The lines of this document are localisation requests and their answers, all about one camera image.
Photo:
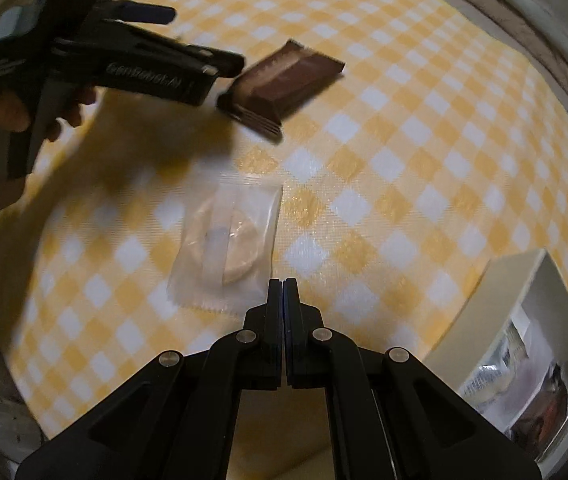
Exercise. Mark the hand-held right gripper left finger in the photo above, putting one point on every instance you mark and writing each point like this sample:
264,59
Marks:
276,310

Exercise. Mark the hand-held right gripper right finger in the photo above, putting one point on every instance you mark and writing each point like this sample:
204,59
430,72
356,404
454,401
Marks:
290,310

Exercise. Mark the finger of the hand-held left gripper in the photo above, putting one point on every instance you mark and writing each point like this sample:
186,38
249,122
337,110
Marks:
149,13
189,55

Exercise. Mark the clear purple pastry packet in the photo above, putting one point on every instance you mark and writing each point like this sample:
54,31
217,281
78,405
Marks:
229,240

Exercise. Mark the brown snack bar wrapper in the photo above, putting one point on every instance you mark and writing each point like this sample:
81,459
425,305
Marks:
284,80

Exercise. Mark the white cardboard box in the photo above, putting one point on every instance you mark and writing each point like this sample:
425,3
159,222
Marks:
494,290

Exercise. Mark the white barcode snack packet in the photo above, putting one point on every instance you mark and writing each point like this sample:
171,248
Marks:
484,382

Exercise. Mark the grey beige snack packet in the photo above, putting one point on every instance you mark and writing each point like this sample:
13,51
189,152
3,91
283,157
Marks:
513,340

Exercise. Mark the black packet red round pastry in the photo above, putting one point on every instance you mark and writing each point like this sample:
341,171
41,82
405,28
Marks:
544,410

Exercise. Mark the person's left hand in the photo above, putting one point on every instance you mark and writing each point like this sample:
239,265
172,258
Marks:
9,117

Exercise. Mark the yellow checked mat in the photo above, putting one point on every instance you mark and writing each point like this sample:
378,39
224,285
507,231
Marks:
414,160

